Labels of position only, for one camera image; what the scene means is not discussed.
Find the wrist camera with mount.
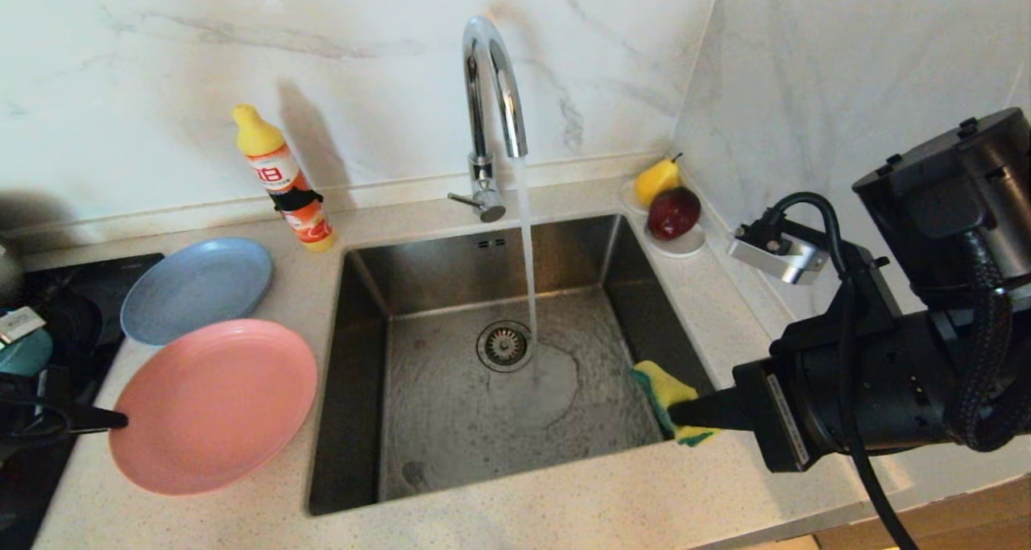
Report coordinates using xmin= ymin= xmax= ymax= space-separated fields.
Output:
xmin=0 ymin=306 xmax=47 ymax=345
xmin=727 ymin=218 xmax=830 ymax=287

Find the yellow green sponge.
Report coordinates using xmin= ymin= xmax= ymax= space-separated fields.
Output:
xmin=630 ymin=361 xmax=719 ymax=448

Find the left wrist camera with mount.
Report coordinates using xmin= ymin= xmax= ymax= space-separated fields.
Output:
xmin=0 ymin=306 xmax=47 ymax=345

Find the black glass cooktop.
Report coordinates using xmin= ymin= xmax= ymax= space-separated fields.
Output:
xmin=0 ymin=252 xmax=164 ymax=550

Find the small white dish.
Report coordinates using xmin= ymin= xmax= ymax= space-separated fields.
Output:
xmin=619 ymin=177 xmax=707 ymax=258

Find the running water stream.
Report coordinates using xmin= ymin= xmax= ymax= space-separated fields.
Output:
xmin=513 ymin=157 xmax=543 ymax=383

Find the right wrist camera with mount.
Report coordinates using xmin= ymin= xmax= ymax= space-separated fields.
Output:
xmin=727 ymin=218 xmax=830 ymax=287

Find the round metal drain strainer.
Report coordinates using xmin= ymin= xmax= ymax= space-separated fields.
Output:
xmin=477 ymin=321 xmax=536 ymax=373

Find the dark red apple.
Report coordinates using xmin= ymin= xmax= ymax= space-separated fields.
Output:
xmin=647 ymin=186 xmax=702 ymax=241

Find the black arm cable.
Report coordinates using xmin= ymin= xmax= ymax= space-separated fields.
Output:
xmin=757 ymin=192 xmax=919 ymax=550

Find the chrome gooseneck faucet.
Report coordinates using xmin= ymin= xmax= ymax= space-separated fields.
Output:
xmin=448 ymin=16 xmax=530 ymax=225

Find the blue plate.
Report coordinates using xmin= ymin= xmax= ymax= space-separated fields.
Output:
xmin=121 ymin=238 xmax=275 ymax=347

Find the pink plate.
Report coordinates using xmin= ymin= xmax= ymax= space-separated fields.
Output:
xmin=109 ymin=318 xmax=319 ymax=497

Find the stainless steel sink basin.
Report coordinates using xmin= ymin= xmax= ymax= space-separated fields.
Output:
xmin=306 ymin=214 xmax=730 ymax=516

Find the orange dish soap bottle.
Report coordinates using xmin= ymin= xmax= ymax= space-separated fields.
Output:
xmin=231 ymin=103 xmax=337 ymax=253

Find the braided black cable sleeve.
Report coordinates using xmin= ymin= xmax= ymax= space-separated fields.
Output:
xmin=944 ymin=230 xmax=1031 ymax=454

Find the teal bowl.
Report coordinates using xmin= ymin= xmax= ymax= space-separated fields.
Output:
xmin=0 ymin=329 xmax=54 ymax=378

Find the yellow pear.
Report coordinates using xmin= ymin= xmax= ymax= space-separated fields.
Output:
xmin=635 ymin=153 xmax=683 ymax=209

